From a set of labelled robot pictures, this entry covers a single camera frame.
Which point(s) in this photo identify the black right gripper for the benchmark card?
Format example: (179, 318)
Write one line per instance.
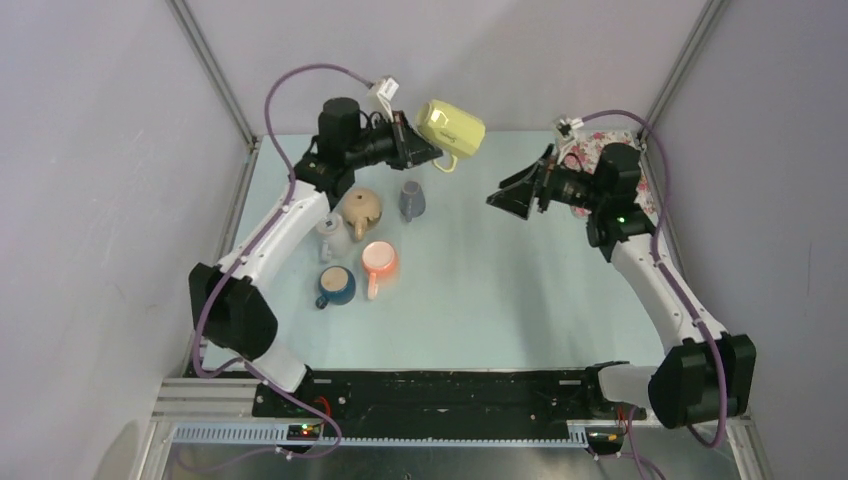
(518, 199)

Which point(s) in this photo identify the grey blue mug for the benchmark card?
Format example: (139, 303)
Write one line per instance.
(412, 201)

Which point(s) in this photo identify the orange mug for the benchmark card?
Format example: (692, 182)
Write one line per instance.
(379, 260)

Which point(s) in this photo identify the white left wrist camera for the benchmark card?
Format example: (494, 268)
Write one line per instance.
(381, 94)

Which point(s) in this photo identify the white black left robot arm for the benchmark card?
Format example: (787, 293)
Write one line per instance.
(228, 298)

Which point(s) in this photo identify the tan ceramic mug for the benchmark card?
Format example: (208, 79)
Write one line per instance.
(361, 209)

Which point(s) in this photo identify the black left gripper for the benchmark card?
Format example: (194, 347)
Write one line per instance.
(409, 148)

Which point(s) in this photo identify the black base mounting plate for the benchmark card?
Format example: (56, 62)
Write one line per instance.
(446, 405)

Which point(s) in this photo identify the dark blue mug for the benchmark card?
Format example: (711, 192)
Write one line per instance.
(336, 286)

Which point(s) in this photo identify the aluminium frame rail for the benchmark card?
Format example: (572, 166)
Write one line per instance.
(219, 410)

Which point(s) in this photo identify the white translucent mug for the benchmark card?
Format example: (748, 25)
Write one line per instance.
(333, 236)

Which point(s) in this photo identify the floral pattern tray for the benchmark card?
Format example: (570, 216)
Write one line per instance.
(583, 154)

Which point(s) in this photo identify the yellow mug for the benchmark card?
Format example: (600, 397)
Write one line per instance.
(458, 133)

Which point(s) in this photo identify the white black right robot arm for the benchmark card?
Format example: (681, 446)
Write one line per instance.
(706, 374)

